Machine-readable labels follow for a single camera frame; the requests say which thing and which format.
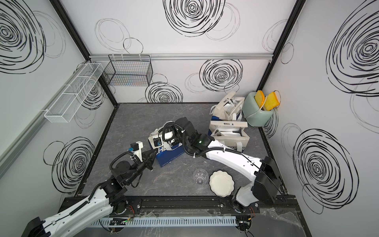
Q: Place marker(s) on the black wire basket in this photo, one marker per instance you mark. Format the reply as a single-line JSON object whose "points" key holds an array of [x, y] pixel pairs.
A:
{"points": [[128, 70]]}

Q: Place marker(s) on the clear plastic cup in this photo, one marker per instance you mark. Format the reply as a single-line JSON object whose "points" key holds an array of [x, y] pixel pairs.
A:
{"points": [[200, 176]]}

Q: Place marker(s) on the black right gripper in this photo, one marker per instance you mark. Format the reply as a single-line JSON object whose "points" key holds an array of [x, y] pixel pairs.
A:
{"points": [[175, 142]]}

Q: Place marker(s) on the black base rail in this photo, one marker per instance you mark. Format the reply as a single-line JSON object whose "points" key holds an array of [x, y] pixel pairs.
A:
{"points": [[140, 205]]}

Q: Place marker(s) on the blue cream takeout bag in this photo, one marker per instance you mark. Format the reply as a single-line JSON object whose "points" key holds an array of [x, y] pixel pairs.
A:
{"points": [[228, 109], [230, 133], [165, 155]]}

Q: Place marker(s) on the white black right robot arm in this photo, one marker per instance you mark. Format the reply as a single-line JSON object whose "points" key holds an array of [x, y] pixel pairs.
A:
{"points": [[264, 175]]}

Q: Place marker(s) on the left yellow toast slice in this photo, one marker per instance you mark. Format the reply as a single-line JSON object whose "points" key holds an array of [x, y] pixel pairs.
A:
{"points": [[259, 98]]}

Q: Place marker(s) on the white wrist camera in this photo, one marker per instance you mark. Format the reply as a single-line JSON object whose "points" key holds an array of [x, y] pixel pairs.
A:
{"points": [[168, 137], [136, 150]]}

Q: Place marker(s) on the white slotted cable duct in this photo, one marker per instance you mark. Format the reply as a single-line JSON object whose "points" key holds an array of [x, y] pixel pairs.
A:
{"points": [[192, 221]]}

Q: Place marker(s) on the white scalloped plate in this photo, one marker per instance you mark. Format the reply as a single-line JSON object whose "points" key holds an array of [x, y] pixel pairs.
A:
{"points": [[221, 183]]}

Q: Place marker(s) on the mint green toaster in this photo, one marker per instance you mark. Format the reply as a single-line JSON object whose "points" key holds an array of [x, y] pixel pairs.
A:
{"points": [[255, 116]]}

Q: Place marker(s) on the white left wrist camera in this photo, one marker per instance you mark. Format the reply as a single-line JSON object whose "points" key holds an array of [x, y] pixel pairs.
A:
{"points": [[136, 150]]}

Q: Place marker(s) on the yellow toast slice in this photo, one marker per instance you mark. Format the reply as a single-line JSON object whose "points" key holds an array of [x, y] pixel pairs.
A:
{"points": [[272, 101], [259, 98]]}

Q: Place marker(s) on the right yellow toast slice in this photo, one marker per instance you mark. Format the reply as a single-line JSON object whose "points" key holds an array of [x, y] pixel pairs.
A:
{"points": [[272, 101]]}

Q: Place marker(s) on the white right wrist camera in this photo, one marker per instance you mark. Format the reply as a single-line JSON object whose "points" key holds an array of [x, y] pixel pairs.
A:
{"points": [[168, 137]]}

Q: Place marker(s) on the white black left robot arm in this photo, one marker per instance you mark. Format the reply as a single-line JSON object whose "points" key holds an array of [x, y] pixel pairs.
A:
{"points": [[102, 201]]}

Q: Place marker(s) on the white mesh wall shelf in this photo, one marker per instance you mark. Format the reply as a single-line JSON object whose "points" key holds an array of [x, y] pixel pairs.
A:
{"points": [[82, 91]]}

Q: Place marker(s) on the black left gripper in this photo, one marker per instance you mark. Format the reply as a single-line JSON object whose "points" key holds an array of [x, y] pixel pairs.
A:
{"points": [[148, 160]]}

